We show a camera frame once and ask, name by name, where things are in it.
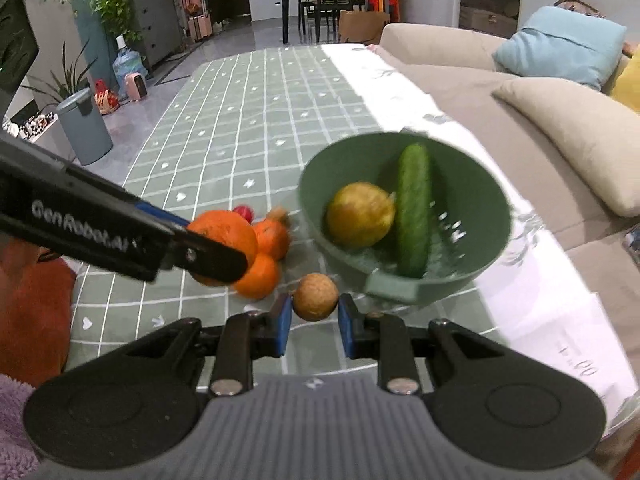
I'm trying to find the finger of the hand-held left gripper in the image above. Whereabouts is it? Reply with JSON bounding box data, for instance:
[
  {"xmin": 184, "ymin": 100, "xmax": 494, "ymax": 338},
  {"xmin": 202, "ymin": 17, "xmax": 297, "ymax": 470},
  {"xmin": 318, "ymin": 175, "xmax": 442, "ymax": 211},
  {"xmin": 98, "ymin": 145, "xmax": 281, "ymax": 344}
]
[
  {"xmin": 132, "ymin": 200, "xmax": 193, "ymax": 229},
  {"xmin": 167, "ymin": 227, "xmax": 249, "ymax": 283}
]

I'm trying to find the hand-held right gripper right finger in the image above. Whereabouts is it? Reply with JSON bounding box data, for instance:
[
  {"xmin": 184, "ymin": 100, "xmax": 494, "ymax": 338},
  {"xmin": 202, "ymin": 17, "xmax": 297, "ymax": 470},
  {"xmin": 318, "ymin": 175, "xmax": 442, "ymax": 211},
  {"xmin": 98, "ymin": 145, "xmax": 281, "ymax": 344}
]
[{"xmin": 338, "ymin": 294, "xmax": 506, "ymax": 396}]

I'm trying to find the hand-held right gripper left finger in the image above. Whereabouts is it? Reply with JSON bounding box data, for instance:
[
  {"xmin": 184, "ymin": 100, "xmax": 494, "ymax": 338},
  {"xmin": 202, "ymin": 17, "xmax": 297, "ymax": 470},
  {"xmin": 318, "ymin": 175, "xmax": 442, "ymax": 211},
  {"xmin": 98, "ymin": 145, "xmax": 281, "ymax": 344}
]
[{"xmin": 120, "ymin": 294, "xmax": 293, "ymax": 397}]

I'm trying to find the large orange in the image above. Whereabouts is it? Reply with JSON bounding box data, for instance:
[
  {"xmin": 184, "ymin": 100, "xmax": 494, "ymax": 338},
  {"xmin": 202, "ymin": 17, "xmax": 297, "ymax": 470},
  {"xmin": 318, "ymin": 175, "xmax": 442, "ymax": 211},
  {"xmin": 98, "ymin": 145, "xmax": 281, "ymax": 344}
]
[{"xmin": 186, "ymin": 210, "xmax": 259, "ymax": 288}]

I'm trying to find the round brown fruit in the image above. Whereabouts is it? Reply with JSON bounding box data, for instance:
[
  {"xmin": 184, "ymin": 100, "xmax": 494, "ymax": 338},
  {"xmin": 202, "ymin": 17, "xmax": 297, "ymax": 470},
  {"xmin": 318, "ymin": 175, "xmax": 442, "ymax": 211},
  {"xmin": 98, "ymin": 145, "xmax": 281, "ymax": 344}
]
[{"xmin": 292, "ymin": 273, "xmax": 340, "ymax": 322}]

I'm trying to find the small orange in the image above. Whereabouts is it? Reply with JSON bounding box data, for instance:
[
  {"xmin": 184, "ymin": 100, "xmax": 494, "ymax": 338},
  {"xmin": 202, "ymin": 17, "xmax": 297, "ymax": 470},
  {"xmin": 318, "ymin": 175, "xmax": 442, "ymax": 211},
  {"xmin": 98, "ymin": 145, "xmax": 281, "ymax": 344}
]
[
  {"xmin": 232, "ymin": 254, "xmax": 281, "ymax": 301},
  {"xmin": 252, "ymin": 207, "xmax": 292, "ymax": 261}
]

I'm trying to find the green plastic bowl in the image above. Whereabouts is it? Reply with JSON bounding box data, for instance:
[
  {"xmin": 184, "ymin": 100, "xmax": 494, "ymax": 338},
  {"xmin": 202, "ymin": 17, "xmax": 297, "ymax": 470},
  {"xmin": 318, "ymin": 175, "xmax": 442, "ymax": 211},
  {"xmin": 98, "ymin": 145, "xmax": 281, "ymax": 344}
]
[{"xmin": 297, "ymin": 131, "xmax": 512, "ymax": 307}]

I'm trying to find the grey blue trash bin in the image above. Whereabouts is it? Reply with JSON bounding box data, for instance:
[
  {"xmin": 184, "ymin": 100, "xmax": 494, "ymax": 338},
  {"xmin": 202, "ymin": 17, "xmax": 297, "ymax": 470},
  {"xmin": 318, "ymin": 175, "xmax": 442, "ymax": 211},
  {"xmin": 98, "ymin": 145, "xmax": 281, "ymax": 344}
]
[{"xmin": 56, "ymin": 87, "xmax": 115, "ymax": 166}]

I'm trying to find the pile of small trinkets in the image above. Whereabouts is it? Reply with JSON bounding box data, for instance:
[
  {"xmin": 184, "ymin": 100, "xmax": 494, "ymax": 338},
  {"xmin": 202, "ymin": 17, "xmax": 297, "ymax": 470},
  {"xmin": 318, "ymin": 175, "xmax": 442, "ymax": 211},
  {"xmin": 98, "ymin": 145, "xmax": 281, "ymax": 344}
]
[{"xmin": 2, "ymin": 112, "xmax": 60, "ymax": 140}]

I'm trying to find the green checkered tablecloth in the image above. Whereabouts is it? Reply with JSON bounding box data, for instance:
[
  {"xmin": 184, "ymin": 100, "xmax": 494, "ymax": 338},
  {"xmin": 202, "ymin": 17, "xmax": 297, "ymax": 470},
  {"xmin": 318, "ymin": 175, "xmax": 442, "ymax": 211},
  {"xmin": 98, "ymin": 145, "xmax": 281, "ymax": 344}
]
[{"xmin": 65, "ymin": 44, "xmax": 633, "ymax": 421}]

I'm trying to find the orange red cloth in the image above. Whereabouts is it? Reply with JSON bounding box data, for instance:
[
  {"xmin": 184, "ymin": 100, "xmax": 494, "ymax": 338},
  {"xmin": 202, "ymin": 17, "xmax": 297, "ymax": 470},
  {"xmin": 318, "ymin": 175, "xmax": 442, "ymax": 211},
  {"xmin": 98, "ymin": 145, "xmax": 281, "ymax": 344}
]
[{"xmin": 0, "ymin": 237, "xmax": 77, "ymax": 388}]

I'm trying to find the yellow green mango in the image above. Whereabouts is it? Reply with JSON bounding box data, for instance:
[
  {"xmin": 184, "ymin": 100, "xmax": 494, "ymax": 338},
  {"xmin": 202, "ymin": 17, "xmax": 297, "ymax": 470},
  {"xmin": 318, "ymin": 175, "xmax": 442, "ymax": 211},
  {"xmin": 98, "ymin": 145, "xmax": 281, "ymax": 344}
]
[{"xmin": 326, "ymin": 182, "xmax": 397, "ymax": 248}]

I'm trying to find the red gift bag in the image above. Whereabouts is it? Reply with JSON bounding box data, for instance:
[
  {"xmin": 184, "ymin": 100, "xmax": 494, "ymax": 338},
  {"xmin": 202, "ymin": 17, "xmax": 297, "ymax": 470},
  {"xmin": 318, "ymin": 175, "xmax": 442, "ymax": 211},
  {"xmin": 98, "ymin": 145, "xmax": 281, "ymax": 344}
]
[{"xmin": 94, "ymin": 80, "xmax": 121, "ymax": 115}]

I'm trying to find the pink space heater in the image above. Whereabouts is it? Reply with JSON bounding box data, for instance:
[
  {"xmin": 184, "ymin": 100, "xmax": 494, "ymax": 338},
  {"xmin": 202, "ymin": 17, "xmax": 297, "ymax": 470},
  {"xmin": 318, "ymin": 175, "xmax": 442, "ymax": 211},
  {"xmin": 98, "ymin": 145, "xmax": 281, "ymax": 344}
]
[{"xmin": 124, "ymin": 72, "xmax": 150, "ymax": 102}]

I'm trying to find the long leaf potted plant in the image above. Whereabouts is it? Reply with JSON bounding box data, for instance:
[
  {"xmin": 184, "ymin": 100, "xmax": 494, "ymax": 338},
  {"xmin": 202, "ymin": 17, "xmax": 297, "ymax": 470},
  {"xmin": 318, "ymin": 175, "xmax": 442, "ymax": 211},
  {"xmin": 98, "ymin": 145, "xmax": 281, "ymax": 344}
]
[{"xmin": 30, "ymin": 40, "xmax": 98, "ymax": 111}]

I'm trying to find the green cucumber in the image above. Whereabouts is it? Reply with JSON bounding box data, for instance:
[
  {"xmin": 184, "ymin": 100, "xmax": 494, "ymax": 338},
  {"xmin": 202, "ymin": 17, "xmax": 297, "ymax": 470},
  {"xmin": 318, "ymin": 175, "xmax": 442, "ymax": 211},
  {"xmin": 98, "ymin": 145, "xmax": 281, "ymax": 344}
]
[{"xmin": 396, "ymin": 143, "xmax": 433, "ymax": 279}]

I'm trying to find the large water bottle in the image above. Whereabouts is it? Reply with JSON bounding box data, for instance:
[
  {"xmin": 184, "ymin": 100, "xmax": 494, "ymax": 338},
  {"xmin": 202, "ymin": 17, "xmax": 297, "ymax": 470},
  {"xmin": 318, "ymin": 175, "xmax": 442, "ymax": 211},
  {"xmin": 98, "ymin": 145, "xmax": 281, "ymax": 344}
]
[{"xmin": 111, "ymin": 35, "xmax": 148, "ymax": 93}]

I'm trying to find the grey dresser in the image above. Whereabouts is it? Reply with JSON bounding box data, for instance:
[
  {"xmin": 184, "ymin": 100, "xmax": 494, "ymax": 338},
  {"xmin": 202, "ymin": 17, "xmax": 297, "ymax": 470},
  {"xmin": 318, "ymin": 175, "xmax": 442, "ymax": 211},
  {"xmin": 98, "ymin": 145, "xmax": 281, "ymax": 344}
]
[{"xmin": 127, "ymin": 0, "xmax": 183, "ymax": 68}]

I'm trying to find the white paper sheet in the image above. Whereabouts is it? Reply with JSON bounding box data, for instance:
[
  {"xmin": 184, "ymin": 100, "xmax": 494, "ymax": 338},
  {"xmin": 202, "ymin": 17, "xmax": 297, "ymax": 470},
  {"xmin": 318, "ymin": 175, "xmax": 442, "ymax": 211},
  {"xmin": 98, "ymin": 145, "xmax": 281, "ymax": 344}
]
[{"xmin": 475, "ymin": 290, "xmax": 633, "ymax": 423}]

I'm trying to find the trailing green potted plant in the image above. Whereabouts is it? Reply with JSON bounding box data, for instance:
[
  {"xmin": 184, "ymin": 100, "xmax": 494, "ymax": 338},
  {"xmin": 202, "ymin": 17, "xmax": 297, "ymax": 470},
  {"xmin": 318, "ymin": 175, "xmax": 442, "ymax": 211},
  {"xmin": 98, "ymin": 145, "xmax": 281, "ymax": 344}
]
[{"xmin": 90, "ymin": 0, "xmax": 173, "ymax": 43}]

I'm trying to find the purple fleece cloth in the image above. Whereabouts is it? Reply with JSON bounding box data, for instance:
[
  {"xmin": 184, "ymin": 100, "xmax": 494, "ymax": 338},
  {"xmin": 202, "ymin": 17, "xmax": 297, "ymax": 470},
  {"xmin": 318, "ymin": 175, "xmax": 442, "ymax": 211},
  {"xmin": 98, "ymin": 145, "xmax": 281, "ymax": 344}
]
[{"xmin": 0, "ymin": 372, "xmax": 43, "ymax": 480}]

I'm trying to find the beige sofa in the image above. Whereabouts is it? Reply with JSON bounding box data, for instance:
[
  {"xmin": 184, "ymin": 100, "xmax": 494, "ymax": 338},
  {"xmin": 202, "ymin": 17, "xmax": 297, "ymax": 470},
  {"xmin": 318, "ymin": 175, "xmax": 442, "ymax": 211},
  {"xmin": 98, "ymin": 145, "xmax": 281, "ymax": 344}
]
[{"xmin": 372, "ymin": 22, "xmax": 640, "ymax": 461}]

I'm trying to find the brown paper bag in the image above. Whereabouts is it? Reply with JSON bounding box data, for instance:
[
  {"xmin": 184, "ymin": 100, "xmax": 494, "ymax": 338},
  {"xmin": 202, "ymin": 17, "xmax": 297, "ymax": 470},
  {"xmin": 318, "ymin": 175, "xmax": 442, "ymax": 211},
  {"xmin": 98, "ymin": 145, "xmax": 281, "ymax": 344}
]
[{"xmin": 339, "ymin": 10, "xmax": 391, "ymax": 46}]

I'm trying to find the beige pillow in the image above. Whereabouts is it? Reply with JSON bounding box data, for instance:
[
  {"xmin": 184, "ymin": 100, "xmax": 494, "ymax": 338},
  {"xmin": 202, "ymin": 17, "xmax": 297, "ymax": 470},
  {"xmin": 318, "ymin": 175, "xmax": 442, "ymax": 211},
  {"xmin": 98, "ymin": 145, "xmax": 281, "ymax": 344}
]
[{"xmin": 492, "ymin": 77, "xmax": 640, "ymax": 218}]

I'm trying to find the light wooden furniture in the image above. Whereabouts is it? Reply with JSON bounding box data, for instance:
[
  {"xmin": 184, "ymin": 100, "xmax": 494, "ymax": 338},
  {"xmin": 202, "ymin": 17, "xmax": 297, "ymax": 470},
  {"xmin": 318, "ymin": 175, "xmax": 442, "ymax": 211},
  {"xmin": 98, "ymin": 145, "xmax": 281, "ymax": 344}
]
[{"xmin": 460, "ymin": 5, "xmax": 518, "ymax": 36}]

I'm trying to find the light blue pillow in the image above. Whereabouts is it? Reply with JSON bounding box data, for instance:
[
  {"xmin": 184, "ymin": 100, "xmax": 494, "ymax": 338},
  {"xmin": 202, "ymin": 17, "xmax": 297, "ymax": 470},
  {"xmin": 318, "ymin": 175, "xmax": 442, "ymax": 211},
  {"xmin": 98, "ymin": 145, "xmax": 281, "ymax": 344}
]
[{"xmin": 492, "ymin": 6, "xmax": 628, "ymax": 92}]

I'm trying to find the yellow pillow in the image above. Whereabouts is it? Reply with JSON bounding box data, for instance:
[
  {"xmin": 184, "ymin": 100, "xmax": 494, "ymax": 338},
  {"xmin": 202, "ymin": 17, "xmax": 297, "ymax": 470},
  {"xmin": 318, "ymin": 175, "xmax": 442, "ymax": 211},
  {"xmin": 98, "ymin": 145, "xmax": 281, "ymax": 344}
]
[{"xmin": 610, "ymin": 45, "xmax": 640, "ymax": 113}]

